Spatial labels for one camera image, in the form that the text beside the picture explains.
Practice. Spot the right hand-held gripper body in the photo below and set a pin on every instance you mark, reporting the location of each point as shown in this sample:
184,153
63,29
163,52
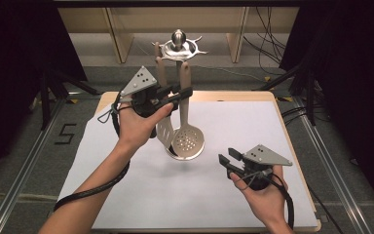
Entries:
256,172

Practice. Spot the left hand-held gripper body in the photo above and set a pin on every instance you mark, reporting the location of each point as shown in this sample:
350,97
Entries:
141,84

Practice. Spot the beige slotted turner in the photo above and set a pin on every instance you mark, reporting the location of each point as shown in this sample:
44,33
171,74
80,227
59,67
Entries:
166,130

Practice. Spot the beige perforated skimmer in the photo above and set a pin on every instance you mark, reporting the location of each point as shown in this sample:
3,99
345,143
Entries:
188,143

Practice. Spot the steel utensil stand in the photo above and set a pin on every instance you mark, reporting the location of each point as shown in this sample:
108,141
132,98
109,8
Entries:
178,39

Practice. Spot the person's right hand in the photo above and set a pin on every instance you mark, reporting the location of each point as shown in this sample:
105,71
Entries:
266,201

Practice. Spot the person's left hand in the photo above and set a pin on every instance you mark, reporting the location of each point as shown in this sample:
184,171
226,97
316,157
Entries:
136,130

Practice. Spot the white table mat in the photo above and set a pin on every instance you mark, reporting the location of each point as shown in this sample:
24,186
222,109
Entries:
207,195

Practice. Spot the light wooden shelf unit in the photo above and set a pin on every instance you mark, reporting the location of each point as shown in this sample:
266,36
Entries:
120,35

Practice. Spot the yellow black floor tape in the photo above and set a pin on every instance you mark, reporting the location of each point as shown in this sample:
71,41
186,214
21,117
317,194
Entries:
267,78
285,99
74,101

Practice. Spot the black tripod stand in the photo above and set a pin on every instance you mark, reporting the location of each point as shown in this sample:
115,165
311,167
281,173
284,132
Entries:
311,97
45,97

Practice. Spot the dark curtain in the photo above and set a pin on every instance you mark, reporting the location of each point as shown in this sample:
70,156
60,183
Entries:
13,65
354,65

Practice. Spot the aluminium floor rail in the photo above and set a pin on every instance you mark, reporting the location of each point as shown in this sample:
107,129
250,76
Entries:
29,162
331,162

